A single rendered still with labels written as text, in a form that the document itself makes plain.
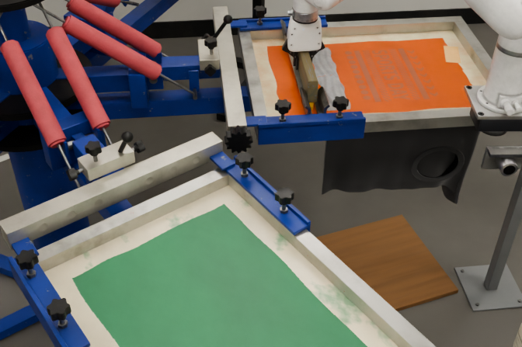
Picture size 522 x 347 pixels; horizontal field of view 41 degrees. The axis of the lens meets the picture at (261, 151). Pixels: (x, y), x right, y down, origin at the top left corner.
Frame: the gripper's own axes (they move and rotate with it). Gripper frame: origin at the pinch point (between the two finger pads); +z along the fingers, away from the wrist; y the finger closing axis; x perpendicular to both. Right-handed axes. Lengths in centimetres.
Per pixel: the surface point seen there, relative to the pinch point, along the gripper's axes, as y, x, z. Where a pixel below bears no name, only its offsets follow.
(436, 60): 45.9, 6.5, 6.0
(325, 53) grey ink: 10.0, 13.5, 5.5
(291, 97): -4.7, -10.2, 6.0
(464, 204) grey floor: 85, 35, 101
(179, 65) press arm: -37.8, -2.8, -2.5
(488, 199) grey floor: 97, 38, 101
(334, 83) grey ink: 9.4, -5.1, 5.2
